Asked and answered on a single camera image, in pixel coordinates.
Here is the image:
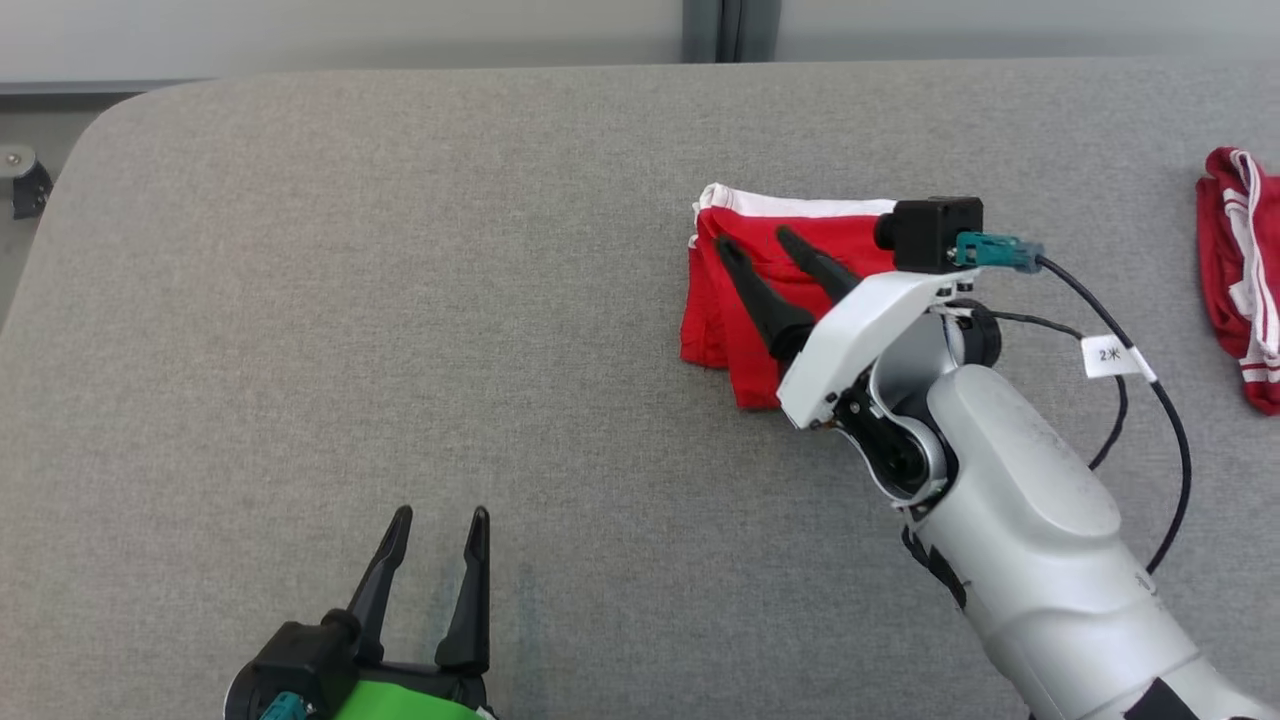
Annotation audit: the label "white cable tag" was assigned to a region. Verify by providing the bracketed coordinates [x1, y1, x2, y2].
[1080, 335, 1158, 383]

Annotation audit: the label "grey fabric sofa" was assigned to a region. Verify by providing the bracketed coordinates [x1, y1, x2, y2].
[0, 57, 1280, 720]

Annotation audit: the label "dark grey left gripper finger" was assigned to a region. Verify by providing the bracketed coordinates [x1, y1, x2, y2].
[347, 505, 414, 666]
[435, 506, 492, 673]

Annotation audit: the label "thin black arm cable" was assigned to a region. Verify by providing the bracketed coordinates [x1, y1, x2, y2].
[985, 310, 1131, 471]

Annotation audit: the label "grey partition post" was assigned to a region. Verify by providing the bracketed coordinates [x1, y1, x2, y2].
[683, 0, 781, 64]

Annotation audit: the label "red shorts with white panels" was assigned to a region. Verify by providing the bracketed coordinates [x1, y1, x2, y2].
[680, 182, 901, 411]

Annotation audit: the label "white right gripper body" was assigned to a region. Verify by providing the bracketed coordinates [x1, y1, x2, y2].
[777, 268, 986, 431]

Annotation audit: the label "black metal bracket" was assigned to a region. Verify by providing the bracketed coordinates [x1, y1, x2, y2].
[0, 145, 53, 221]

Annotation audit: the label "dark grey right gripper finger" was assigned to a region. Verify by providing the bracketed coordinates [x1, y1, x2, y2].
[776, 226, 863, 301]
[716, 237, 816, 366]

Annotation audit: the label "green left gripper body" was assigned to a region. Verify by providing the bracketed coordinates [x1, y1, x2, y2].
[320, 662, 496, 720]

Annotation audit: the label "red jersey shirt white sleeve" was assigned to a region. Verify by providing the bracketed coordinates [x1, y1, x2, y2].
[1197, 147, 1280, 416]

